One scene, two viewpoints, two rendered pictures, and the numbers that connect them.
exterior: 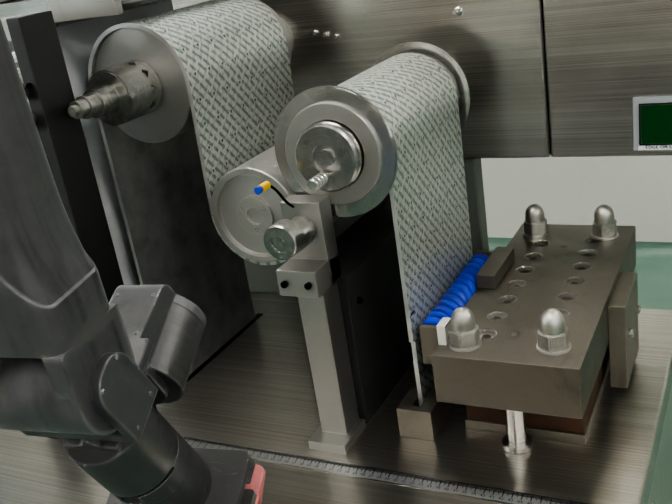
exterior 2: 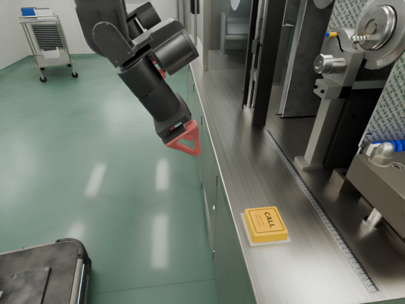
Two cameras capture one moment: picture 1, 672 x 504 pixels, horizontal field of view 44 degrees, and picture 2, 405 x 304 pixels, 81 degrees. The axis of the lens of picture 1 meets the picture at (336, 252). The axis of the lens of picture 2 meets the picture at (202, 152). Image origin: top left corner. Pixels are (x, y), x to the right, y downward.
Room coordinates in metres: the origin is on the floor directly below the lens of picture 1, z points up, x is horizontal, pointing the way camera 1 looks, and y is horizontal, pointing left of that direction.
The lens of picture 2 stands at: (0.31, -0.23, 1.32)
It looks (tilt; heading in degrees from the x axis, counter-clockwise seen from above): 35 degrees down; 54
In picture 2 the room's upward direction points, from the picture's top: straight up
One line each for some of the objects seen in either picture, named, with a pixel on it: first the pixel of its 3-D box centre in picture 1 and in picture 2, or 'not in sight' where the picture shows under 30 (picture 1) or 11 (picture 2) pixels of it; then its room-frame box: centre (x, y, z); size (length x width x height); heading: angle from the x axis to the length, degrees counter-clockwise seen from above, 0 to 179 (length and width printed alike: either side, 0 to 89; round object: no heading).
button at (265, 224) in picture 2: not in sight; (264, 224); (0.61, -0.04, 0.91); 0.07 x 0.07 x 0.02; 61
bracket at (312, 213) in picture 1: (318, 328); (322, 115); (0.87, 0.03, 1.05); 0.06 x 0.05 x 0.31; 151
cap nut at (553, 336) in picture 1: (552, 328); not in sight; (0.78, -0.21, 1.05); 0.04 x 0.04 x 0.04
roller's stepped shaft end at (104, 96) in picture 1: (90, 105); not in sight; (0.94, 0.24, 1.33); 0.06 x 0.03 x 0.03; 151
